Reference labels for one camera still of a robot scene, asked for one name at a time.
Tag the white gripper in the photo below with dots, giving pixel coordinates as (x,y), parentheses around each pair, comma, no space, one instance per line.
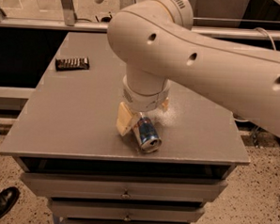
(144,102)

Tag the Red Bull can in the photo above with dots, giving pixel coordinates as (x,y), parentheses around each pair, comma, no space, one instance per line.
(146,135)

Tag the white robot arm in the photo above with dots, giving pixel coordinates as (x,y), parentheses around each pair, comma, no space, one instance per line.
(156,40)

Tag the grey drawer cabinet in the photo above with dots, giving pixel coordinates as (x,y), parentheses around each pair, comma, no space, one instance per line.
(67,144)

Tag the dark snack bar wrapper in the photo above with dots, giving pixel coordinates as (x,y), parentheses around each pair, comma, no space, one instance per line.
(71,64)

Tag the black leather shoe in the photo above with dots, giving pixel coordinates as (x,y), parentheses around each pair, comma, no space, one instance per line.
(8,198)

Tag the metal railing frame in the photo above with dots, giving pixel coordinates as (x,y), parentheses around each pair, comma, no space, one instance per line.
(227,19)

